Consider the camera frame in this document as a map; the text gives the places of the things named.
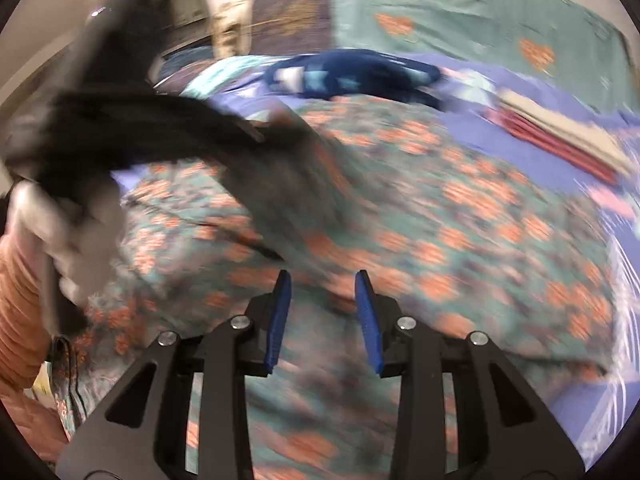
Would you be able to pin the person's left forearm orange sleeve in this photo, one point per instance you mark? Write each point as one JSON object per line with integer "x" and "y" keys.
{"x": 20, "y": 310}

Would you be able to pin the beige crumpled cloth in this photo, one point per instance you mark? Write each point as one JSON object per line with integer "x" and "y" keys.
{"x": 230, "y": 30}

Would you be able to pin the beige folded cloth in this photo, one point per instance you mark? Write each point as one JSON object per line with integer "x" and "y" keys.
{"x": 565, "y": 125}

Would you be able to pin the green heart print sheet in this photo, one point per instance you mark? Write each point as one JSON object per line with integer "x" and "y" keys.
{"x": 450, "y": 5}

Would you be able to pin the blue printed bedsheet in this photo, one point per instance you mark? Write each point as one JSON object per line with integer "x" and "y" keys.
{"x": 465, "y": 125}

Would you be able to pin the dark tree print pillow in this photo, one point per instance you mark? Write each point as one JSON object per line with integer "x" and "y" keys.
{"x": 290, "y": 15}

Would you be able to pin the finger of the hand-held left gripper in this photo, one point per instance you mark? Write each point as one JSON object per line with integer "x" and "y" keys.
{"x": 250, "y": 210}
{"x": 210, "y": 115}

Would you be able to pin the navy star print garment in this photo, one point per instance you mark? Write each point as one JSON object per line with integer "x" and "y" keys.
{"x": 350, "y": 72}

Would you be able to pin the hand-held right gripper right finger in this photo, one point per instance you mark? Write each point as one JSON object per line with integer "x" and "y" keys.
{"x": 367, "y": 320}

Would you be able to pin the green floral cloth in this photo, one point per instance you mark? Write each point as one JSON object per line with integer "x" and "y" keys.
{"x": 450, "y": 220}

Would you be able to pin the red folded cloth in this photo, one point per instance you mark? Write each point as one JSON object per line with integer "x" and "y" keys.
{"x": 550, "y": 152}

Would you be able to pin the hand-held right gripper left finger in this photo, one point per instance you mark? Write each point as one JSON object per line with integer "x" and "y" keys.
{"x": 280, "y": 320}

